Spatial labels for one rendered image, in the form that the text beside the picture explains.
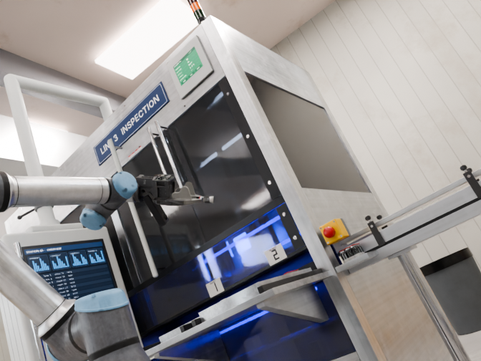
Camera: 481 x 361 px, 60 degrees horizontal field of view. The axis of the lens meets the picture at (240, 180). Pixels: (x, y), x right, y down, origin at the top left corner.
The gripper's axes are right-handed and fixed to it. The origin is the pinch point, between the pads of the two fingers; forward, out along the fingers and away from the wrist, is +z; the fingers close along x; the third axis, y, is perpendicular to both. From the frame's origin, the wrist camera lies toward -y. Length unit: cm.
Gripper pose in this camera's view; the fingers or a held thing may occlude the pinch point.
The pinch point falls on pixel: (197, 200)
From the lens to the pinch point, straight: 134.3
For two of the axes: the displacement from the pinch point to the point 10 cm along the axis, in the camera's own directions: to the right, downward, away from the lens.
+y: 0.1, -9.6, -2.9
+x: 1.4, -2.8, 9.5
